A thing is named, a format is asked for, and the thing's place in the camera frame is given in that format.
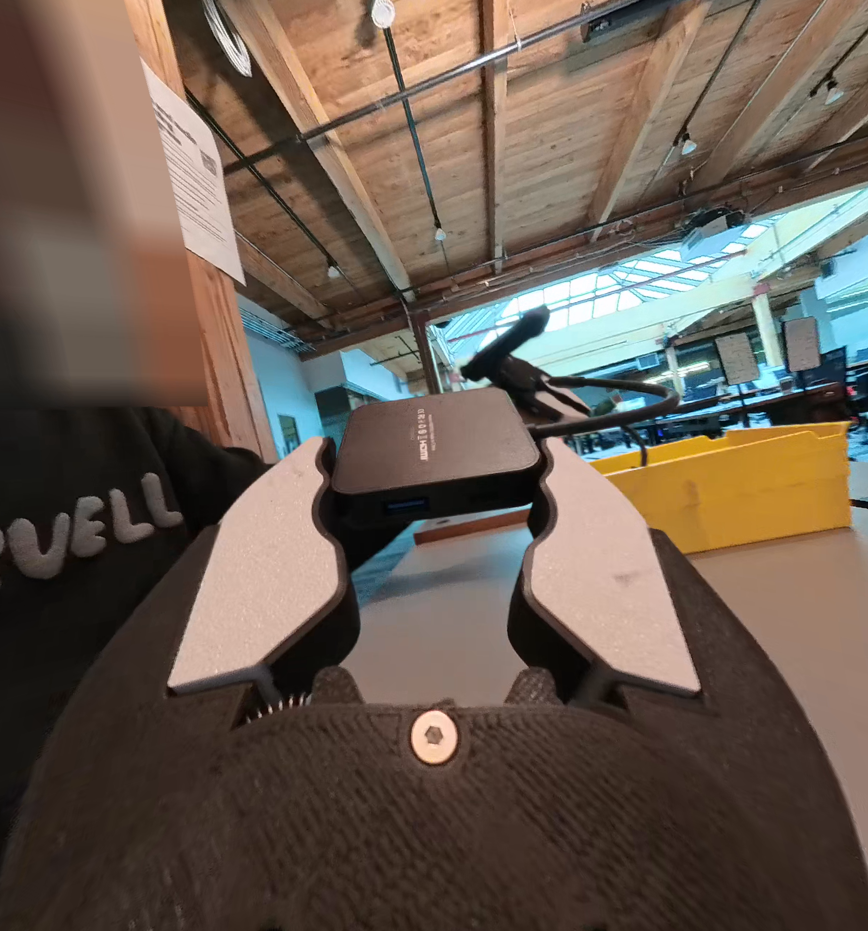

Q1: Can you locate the person in black sweatshirt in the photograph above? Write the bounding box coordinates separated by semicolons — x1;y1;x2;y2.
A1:
0;403;278;931

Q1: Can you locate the ceiling projector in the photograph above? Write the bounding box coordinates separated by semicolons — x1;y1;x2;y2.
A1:
679;208;751;264

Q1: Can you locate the yellow plastic bin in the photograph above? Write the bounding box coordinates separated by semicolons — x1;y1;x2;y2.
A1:
589;420;854;555

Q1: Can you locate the wooden post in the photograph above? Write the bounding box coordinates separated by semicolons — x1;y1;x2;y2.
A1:
123;0;280;465

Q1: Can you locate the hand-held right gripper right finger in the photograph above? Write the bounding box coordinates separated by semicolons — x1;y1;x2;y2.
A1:
507;435;704;701

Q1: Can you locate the black hub cable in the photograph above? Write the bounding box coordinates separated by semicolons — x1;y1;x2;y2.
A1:
529;374;684;468

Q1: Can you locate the black usb hub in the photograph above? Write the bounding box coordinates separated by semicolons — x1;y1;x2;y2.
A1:
330;388;543;522

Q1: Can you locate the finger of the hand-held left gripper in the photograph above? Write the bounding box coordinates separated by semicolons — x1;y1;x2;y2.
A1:
542;384;594;421

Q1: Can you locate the coiled grey cable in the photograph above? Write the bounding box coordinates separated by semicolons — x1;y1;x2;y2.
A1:
200;0;255;78

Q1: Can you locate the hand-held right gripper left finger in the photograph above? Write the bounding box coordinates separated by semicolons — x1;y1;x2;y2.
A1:
165;435;364;695

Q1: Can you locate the white paper notice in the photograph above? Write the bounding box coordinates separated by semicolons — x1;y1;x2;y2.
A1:
141;58;248;287

